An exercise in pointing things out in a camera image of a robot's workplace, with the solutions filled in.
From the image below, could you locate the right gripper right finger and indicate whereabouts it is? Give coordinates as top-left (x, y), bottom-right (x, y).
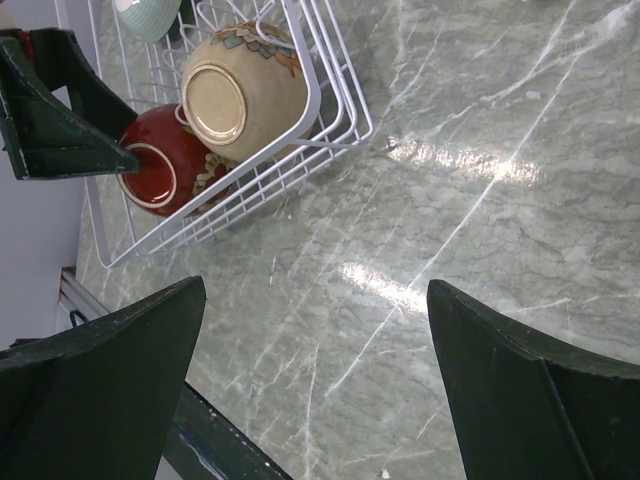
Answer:
top-left (427, 280), bottom-right (639, 479)

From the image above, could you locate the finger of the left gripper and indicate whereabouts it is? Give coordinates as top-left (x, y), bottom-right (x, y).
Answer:
top-left (19, 28), bottom-right (137, 141)
top-left (1, 37), bottom-right (139, 180)

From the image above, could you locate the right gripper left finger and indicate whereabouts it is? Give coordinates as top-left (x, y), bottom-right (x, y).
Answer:
top-left (1, 276), bottom-right (206, 479)

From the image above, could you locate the pale green ceramic bowl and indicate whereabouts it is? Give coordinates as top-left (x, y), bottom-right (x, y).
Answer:
top-left (113, 0), bottom-right (182, 42)

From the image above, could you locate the black base beam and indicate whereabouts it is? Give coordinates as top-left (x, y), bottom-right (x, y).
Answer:
top-left (163, 384), bottom-right (291, 480)

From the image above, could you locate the red ceramic bowl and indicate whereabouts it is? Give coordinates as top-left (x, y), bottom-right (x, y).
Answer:
top-left (118, 103), bottom-right (236, 217)

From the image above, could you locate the tan floral bowl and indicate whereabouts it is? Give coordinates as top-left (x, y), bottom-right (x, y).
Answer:
top-left (181, 21), bottom-right (308, 163)

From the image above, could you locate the aluminium frame rail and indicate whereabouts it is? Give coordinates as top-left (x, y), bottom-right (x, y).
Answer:
top-left (59, 268), bottom-right (109, 326)

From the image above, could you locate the white wire dish rack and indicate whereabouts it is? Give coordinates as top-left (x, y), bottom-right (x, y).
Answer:
top-left (77, 1), bottom-right (373, 268)

